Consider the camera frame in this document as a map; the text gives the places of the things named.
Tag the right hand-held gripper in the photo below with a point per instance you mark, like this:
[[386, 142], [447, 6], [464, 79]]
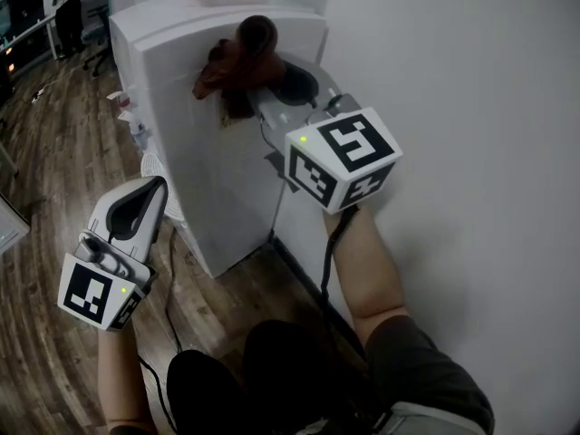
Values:
[[344, 161]]

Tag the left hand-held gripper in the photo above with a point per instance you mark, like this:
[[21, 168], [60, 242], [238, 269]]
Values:
[[90, 290]]

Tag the brown cloth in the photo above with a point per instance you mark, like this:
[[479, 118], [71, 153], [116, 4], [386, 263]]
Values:
[[247, 64]]

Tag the person's right forearm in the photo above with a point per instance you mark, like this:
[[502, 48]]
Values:
[[367, 270]]

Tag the person's left forearm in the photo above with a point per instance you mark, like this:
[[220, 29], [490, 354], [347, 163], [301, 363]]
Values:
[[120, 379]]

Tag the white cabinet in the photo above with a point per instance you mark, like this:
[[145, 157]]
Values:
[[10, 225]]

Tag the white ribbed round object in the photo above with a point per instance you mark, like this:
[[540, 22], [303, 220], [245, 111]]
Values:
[[154, 166]]

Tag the spray bottle with blue nozzle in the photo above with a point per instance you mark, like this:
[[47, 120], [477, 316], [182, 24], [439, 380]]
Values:
[[136, 129]]

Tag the spray bottle with red nozzle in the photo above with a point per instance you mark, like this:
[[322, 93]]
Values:
[[122, 99]]

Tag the person's black trousers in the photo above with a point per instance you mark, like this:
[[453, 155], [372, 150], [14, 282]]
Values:
[[272, 379]]

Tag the white power strip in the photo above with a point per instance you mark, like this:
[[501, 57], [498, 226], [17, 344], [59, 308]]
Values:
[[38, 95]]

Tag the person's dark shirt sleeve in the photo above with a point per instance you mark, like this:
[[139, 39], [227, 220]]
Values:
[[421, 379]]

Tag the white desk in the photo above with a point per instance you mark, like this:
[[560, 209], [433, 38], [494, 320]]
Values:
[[27, 34]]

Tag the black office chair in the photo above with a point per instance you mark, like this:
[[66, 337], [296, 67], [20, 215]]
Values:
[[96, 25]]

